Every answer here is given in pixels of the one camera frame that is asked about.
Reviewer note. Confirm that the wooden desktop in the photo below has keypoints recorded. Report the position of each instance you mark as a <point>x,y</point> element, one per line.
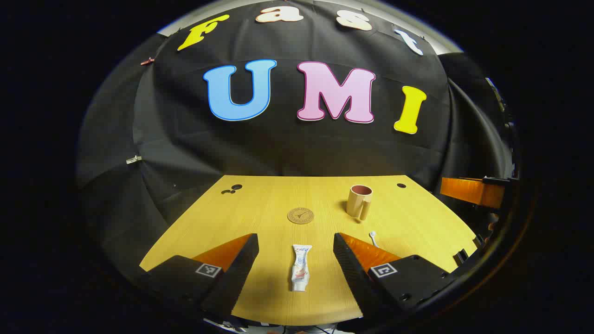
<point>278,199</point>

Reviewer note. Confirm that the beige cup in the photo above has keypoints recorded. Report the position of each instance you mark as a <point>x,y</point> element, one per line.
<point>355,202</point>

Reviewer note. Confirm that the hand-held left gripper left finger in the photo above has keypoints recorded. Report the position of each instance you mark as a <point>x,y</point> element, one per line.
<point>234,278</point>

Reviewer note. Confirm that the round wooden coaster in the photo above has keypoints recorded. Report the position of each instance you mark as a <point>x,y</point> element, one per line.
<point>300,215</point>

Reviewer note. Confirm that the white toothbrush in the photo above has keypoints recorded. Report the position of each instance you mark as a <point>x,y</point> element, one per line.
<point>372,237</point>

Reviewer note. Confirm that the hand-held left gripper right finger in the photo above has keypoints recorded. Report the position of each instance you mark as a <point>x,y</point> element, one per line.
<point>355,278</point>

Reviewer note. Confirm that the white toothpaste tube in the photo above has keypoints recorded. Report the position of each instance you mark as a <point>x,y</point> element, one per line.
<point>301,269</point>

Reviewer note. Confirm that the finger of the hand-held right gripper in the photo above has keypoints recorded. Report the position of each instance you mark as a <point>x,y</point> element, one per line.
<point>464,191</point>

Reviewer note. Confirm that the metal cloth clip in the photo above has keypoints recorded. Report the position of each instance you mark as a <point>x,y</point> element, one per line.
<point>133,160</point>

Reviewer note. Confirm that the black backdrop cloth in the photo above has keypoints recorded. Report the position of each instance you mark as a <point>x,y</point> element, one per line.
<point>287,148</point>

